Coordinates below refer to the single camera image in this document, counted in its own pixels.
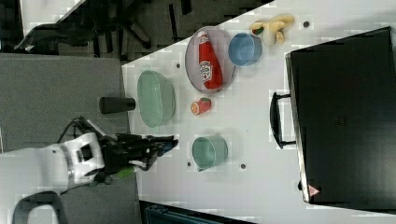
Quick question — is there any black cylinder post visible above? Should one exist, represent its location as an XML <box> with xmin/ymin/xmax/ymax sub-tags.
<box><xmin>99</xmin><ymin>97</ymin><xmax>135</xmax><ymax>114</ymax></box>

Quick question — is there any grey round plate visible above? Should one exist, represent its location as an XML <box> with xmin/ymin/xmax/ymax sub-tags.
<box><xmin>185</xmin><ymin>26</ymin><xmax>235</xmax><ymax>94</ymax></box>

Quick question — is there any toy orange slice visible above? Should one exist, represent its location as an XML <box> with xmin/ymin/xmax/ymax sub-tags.
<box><xmin>191</xmin><ymin>102</ymin><xmax>200</xmax><ymax>115</ymax></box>

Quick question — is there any blue bowl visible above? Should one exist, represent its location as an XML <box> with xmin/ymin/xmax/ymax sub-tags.
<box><xmin>228</xmin><ymin>33</ymin><xmax>262</xmax><ymax>66</ymax></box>

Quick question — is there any yellow plush toy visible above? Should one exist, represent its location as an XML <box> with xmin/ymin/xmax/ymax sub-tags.
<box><xmin>249</xmin><ymin>14</ymin><xmax>295</xmax><ymax>46</ymax></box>

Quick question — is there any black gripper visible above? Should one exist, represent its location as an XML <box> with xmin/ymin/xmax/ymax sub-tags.
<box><xmin>99</xmin><ymin>133</ymin><xmax>178</xmax><ymax>175</ymax></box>

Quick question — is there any green mug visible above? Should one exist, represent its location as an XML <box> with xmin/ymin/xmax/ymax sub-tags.
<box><xmin>191</xmin><ymin>134</ymin><xmax>228</xmax><ymax>172</ymax></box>

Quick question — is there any black toaster oven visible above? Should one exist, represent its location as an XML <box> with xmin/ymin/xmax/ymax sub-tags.
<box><xmin>286</xmin><ymin>27</ymin><xmax>396</xmax><ymax>214</ymax></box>

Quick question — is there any toy strawberry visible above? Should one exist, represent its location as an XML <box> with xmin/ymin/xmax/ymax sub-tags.
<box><xmin>198</xmin><ymin>97</ymin><xmax>212</xmax><ymax>114</ymax></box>

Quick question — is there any red ketchup bottle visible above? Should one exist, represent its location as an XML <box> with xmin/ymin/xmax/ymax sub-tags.
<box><xmin>198</xmin><ymin>31</ymin><xmax>223</xmax><ymax>90</ymax></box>

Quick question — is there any green colander basket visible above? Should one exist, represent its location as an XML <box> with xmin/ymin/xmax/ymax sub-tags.
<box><xmin>137</xmin><ymin>65</ymin><xmax>176</xmax><ymax>129</ymax></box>

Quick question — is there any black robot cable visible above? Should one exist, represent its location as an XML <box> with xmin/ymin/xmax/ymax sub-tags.
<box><xmin>57</xmin><ymin>116</ymin><xmax>94</xmax><ymax>144</ymax></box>

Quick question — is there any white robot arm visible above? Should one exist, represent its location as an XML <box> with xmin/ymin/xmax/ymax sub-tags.
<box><xmin>0</xmin><ymin>133</ymin><xmax>178</xmax><ymax>224</ymax></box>

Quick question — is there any black oven door handle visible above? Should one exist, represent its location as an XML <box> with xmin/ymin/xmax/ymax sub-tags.
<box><xmin>270</xmin><ymin>92</ymin><xmax>296</xmax><ymax>148</ymax></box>

